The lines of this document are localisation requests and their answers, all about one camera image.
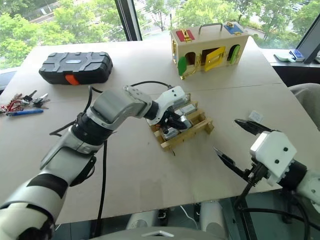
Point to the wooden lock box colourful doors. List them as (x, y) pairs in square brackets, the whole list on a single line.
[(215, 47)]

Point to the blue white box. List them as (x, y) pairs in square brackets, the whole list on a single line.
[(297, 55)]

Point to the dark slanted window frame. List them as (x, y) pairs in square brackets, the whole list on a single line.
[(308, 40)]

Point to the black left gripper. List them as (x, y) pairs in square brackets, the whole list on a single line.
[(167, 119)]

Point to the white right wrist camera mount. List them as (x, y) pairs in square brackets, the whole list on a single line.
[(275, 150)]

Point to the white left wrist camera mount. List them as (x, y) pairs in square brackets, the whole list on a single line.
[(172, 97)]

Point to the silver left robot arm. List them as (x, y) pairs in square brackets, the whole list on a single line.
[(112, 107)]

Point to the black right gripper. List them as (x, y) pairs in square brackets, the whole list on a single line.
[(257, 173)]

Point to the blue pen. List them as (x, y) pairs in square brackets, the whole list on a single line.
[(25, 112)]

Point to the grey robot torso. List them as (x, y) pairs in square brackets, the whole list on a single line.
[(160, 233)]

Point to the small silver camera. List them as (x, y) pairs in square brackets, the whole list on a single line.
[(170, 133), (189, 109), (180, 101), (187, 122)]

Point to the bunch of keys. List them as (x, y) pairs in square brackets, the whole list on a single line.
[(32, 100)]

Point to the black window frame post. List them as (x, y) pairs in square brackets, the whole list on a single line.
[(128, 20)]

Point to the small wooden pallet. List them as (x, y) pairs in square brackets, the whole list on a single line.
[(195, 130)]

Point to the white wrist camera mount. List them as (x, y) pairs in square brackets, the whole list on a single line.
[(275, 150), (172, 97)]

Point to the white blue object on sill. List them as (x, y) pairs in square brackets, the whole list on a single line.
[(284, 57)]

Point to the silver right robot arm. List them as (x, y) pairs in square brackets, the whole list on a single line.
[(312, 185)]

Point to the black tool case orange latch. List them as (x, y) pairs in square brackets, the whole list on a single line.
[(75, 65)]

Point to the white rounded robot leg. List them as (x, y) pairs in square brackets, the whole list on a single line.
[(212, 215), (140, 221)]

